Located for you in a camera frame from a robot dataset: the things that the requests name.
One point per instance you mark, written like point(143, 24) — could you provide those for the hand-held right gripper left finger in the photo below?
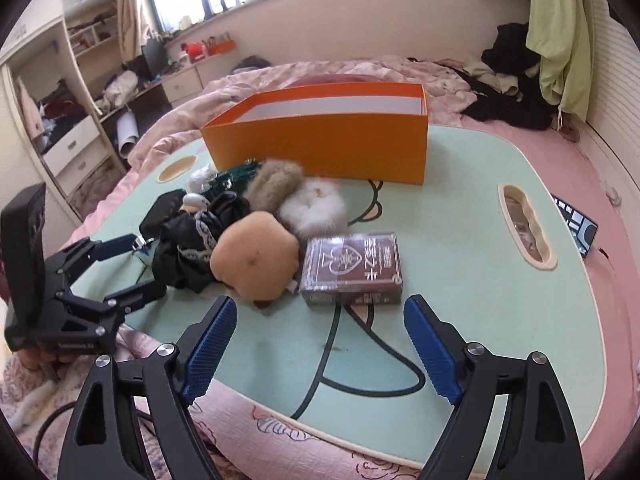
point(210, 350)

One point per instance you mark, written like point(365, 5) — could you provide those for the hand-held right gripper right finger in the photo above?
point(432, 350)

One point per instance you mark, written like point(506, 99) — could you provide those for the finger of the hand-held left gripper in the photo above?
point(115, 248)
point(135, 297)

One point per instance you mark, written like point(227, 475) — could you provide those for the beige small plush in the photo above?
point(195, 202)

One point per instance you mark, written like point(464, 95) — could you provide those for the tan plush puff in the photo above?
point(250, 255)

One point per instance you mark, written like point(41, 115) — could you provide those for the brown card box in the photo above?
point(350, 265)

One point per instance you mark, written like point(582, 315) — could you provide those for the green scrunchie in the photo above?
point(230, 180)

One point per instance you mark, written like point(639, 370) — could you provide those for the brown fur scrunchie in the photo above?
point(272, 182)

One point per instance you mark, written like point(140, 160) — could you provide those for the white fur scrunchie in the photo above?
point(312, 205)

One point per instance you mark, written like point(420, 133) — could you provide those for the orange cardboard box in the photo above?
point(320, 145)

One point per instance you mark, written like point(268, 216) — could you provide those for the green cartoon desktop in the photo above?
point(450, 260)

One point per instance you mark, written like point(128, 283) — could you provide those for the person's left hand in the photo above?
point(37, 358)

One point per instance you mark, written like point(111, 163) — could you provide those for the cream open wardrobe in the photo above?
point(75, 150)

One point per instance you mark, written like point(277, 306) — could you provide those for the pink quilted cover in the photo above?
point(280, 440)

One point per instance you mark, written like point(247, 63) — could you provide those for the white paper roll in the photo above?
point(126, 135)

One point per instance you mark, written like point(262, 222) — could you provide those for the dark side desk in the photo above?
point(145, 97)

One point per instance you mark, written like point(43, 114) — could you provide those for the white cloth bundle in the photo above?
point(120, 87)

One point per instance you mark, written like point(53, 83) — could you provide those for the white drawer cabinet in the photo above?
point(182, 82)

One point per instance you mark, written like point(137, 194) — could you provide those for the black smartphone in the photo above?
point(575, 227)

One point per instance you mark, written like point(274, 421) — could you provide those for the black monitor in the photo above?
point(154, 60)

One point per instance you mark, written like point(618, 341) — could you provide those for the red container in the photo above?
point(194, 50)

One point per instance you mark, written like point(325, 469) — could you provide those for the orange desk organiser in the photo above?
point(221, 47)

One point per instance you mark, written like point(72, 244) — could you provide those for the dark cloth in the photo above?
point(252, 64)

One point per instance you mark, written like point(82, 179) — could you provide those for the beige curtain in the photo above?
point(131, 5)

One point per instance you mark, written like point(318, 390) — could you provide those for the pile of dark clothes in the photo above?
point(510, 105)

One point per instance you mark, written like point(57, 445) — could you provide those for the white slatted panel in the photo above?
point(615, 85)

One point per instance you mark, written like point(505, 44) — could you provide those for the green hanging garment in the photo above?
point(555, 35)

